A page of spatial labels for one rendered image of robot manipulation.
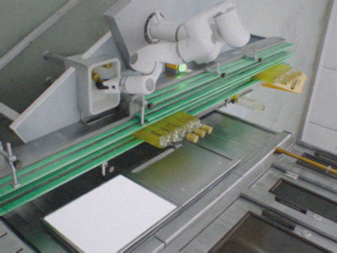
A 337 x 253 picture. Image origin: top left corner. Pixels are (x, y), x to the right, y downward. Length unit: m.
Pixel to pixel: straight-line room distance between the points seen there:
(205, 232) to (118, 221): 0.33
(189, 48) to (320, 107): 6.57
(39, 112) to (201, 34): 0.71
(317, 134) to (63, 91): 6.84
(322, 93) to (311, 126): 0.77
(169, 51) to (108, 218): 0.65
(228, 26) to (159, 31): 0.48
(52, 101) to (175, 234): 0.72
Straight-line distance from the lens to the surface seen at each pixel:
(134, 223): 1.37
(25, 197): 1.39
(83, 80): 1.54
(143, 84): 1.39
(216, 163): 1.74
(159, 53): 1.34
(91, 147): 1.49
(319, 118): 7.84
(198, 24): 1.28
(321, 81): 7.61
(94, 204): 1.46
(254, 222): 1.51
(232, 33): 1.32
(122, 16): 1.60
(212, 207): 1.51
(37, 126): 1.54
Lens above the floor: 1.95
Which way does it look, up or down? 33 degrees down
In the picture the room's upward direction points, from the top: 113 degrees clockwise
